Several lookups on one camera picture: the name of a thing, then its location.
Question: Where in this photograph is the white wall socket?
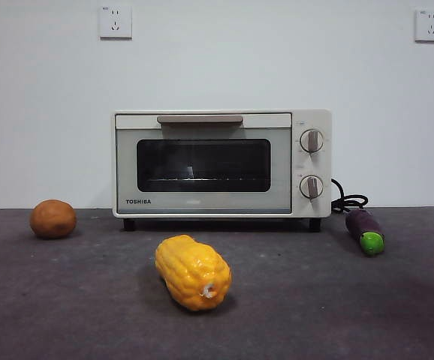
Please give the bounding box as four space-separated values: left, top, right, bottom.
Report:
414 8 434 44
98 4 133 41

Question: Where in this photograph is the cream toaster oven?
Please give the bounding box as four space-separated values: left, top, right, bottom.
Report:
112 108 333 233

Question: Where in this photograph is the purple eggplant with green stem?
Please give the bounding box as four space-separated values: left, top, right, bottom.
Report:
345 208 385 257

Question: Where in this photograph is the beige oven knob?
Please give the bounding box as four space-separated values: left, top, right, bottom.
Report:
298 175 324 200
299 129 325 154

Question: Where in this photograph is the yellow corn cob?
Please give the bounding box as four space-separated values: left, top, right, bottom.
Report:
154 234 233 312

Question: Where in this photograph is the metal wire oven rack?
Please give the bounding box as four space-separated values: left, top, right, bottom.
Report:
140 175 269 185

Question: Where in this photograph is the brown potato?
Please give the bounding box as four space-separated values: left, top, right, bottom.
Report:
29 199 77 240

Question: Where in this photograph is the glass oven door with handle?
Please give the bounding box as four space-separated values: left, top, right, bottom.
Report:
115 112 293 215

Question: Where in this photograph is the black oven power cable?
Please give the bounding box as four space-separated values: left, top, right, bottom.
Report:
330 178 369 214

